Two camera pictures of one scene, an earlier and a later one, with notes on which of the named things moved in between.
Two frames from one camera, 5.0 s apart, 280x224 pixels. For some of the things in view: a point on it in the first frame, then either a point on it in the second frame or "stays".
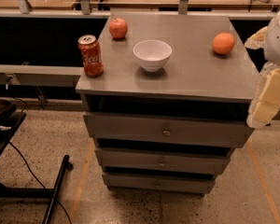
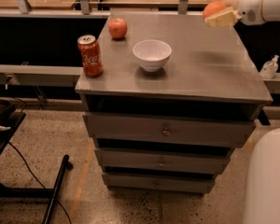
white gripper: [278, 41] to [250, 9]
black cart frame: [5, 121] stays
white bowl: [152, 54] stays
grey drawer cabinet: [173, 102] stays
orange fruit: [223, 43] to [212, 7]
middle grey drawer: [165, 160] stays
